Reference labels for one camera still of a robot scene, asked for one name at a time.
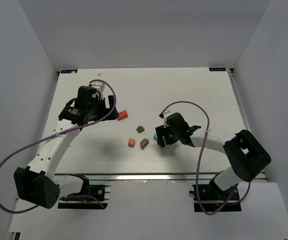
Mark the green rectangular wood block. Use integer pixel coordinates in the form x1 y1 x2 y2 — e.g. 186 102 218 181
153 133 158 140

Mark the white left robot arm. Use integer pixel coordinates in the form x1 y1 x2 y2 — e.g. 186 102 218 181
13 80 119 209

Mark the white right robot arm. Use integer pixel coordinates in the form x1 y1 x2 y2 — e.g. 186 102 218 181
155 112 272 195

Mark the olive roof wood block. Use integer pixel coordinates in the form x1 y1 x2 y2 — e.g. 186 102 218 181
136 125 145 134

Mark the salmon cube wood block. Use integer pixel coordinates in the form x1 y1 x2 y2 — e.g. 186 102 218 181
127 138 136 148

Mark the brown wood block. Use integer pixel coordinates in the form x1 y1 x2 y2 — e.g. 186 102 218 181
139 138 149 150

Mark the blue label left corner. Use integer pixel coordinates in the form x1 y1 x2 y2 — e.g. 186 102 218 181
60 69 78 74

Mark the blue label corner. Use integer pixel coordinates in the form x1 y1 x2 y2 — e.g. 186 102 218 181
60 69 78 74
208 67 227 72

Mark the blue label right corner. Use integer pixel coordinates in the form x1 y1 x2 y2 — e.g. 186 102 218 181
208 67 227 72

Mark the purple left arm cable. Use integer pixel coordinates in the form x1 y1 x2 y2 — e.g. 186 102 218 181
0 79 117 214

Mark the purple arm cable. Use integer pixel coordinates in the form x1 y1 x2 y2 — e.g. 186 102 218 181
158 100 250 215
0 79 117 214

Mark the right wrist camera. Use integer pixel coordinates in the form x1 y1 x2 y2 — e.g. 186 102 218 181
158 111 172 128

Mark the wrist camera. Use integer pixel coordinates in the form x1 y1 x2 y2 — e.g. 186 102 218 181
88 80 106 92
158 111 172 128

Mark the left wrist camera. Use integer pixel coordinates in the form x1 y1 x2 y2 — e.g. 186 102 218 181
88 80 106 92

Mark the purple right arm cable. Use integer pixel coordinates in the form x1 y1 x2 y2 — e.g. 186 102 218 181
158 100 250 215

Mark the aluminium table edge rail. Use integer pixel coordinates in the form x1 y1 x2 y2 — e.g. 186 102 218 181
53 172 267 182

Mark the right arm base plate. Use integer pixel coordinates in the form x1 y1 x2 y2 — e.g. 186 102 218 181
198 184 242 212

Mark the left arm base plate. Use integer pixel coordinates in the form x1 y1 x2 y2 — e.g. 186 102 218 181
57 181 111 210

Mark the right side aluminium rail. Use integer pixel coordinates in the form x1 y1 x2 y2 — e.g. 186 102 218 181
224 68 271 182

